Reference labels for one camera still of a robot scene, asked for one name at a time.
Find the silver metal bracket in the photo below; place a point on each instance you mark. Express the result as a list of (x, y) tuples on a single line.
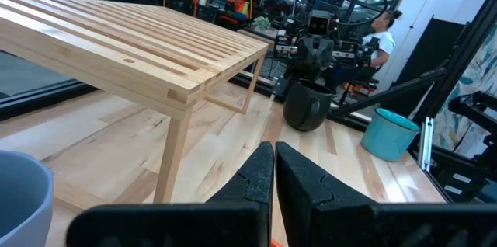
[(427, 142)]

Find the teal speckled coffee mug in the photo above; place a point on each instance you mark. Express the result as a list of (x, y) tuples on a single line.
[(388, 138)]

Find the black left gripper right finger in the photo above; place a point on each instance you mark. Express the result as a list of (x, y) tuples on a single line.
[(310, 220)]

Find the person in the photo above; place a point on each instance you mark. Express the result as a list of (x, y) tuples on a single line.
[(382, 43), (238, 4)]

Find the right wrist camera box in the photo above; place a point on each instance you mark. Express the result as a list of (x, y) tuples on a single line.
[(319, 25)]

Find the small green background plant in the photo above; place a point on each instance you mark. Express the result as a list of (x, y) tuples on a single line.
[(261, 23)]

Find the blue-grey coffee mug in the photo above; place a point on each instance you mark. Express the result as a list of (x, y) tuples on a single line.
[(23, 200)]

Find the leaf-patterned curtain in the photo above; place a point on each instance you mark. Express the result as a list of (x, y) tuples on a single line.
[(477, 72)]

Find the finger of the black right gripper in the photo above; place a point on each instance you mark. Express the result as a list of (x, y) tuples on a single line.
[(306, 54), (325, 54)]

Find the black panel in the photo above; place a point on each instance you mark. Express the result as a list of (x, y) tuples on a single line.
[(427, 53)]

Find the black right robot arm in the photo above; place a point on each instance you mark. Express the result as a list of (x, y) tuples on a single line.
[(310, 74)]

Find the wooden slatted rack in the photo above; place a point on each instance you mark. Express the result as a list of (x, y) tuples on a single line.
[(116, 45)]

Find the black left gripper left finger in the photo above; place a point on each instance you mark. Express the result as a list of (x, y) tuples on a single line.
[(248, 223)]

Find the black coffee mug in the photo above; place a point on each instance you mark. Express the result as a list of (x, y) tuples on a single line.
[(303, 107)]

